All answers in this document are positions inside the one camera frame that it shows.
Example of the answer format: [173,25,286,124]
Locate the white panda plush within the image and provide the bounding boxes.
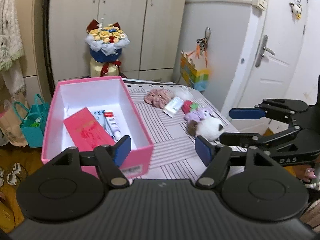
[187,116,225,142]

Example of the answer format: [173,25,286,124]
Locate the teal tote bag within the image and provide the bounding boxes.
[12,94,50,148]

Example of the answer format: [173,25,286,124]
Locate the blue wet wipes pack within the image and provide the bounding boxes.
[91,110,109,133]

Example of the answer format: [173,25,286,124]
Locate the colourful paper gift bag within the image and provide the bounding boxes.
[180,44,211,92]

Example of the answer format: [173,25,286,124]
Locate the small white blue box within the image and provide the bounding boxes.
[163,96,184,118]

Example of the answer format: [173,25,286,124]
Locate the duck plush hanging on door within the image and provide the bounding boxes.
[290,3,302,20]

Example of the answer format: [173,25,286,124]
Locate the person's hand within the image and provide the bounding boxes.
[300,167,317,183]

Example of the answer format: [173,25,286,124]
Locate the striped white tablecloth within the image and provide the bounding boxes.
[121,78,249,181]

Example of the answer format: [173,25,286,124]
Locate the red envelope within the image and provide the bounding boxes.
[63,107,115,152]

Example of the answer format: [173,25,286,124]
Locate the cream gift box red ribbon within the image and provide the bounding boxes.
[90,58,121,77]

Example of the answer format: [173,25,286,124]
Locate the white door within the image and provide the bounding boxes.
[237,0,311,133]

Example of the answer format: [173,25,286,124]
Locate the beige wardrobe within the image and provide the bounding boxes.
[47,0,185,82]

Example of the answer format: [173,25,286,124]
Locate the pink floral scrunchie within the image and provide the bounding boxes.
[144,88,174,109]

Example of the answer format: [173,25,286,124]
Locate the cream knitted cardigan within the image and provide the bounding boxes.
[1,0,25,95]

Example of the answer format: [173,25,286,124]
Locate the silver door handle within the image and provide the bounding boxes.
[255,34,276,68]

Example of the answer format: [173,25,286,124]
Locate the purple cream tube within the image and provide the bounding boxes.
[104,112,122,141]

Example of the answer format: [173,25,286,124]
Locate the black keys on hook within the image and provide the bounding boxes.
[196,27,211,52]

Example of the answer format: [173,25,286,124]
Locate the wall switch box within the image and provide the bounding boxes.
[251,0,267,11]

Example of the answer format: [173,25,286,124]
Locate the purple plush toy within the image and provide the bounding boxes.
[184,107,213,122]

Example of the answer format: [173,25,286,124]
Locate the black clothes rack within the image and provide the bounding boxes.
[42,0,55,96]

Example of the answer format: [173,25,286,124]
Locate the brown paper bag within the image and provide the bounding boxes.
[1,100,28,147]

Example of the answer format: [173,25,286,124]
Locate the flower bouquet blue wrap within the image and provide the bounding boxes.
[85,20,130,62]

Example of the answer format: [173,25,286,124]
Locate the red strawberry plush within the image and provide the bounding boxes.
[181,100,199,114]

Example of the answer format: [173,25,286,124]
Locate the pink cardboard box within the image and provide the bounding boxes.
[41,76,153,178]

